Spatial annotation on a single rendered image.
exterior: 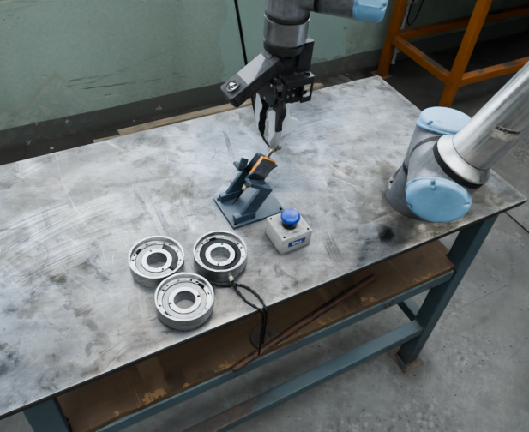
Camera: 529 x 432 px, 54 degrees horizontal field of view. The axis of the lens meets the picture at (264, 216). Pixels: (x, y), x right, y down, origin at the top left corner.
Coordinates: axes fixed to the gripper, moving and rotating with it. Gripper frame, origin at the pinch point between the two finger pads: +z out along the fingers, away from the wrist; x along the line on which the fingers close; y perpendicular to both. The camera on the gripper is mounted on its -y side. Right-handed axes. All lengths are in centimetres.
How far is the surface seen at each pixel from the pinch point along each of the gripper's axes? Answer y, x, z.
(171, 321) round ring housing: -29.1, -22.2, 15.8
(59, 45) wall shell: -15, 149, 51
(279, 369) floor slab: 12, -3, 99
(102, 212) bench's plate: -31.8, 11.7, 18.9
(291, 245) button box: -0.4, -14.9, 17.1
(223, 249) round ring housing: -13.6, -10.2, 17.1
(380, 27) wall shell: 164, 150, 74
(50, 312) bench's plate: -47, -9, 19
